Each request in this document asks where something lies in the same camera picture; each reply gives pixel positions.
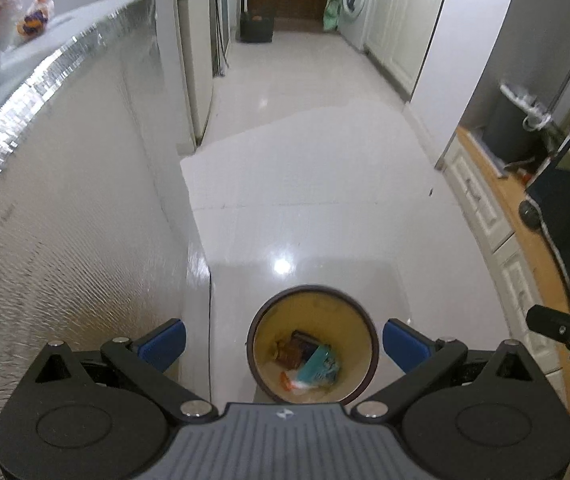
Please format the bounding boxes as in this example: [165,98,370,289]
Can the teal snack bag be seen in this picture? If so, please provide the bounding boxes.
[296,346,340,388]

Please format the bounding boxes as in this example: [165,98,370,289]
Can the brown round trash bin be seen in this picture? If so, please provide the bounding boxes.
[246,285,379,405]

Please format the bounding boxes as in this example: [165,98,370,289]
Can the dark grey pedal bin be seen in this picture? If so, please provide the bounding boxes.
[482,82,552,162]

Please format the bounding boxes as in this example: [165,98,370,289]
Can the black floor bin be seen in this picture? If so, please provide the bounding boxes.
[238,6,275,44]

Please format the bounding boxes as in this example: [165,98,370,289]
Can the green plastic bag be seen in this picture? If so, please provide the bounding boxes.
[323,0,342,32]

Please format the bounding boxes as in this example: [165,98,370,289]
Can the white crumpled wrapper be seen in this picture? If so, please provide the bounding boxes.
[16,0,55,41]

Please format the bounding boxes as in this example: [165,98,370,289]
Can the white kitchen cabinets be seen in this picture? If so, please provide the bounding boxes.
[365,0,443,96]

